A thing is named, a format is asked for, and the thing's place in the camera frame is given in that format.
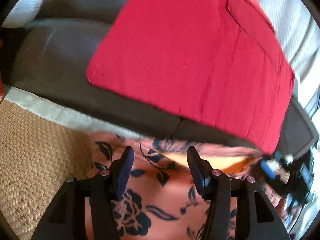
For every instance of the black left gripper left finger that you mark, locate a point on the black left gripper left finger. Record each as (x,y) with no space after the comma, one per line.
(64,218)

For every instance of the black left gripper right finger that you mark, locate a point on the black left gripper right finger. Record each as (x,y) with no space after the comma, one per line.
(239,208)

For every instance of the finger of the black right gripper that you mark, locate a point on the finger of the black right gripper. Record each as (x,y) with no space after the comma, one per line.
(267,171)

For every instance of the orange navy floral garment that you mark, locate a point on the orange navy floral garment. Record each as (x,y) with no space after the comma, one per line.
(160,200)

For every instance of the person's right hand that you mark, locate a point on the person's right hand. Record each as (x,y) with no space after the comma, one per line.
(277,201)

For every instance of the tan woven seat mat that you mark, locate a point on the tan woven seat mat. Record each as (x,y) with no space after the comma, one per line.
(42,143)

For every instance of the red folded cloth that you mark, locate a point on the red folded cloth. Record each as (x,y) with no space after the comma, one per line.
(216,62)

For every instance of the dark grey sofa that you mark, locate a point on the dark grey sofa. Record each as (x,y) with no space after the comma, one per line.
(49,57)

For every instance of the white rolled pillow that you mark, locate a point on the white rolled pillow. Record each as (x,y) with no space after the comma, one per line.
(22,13)

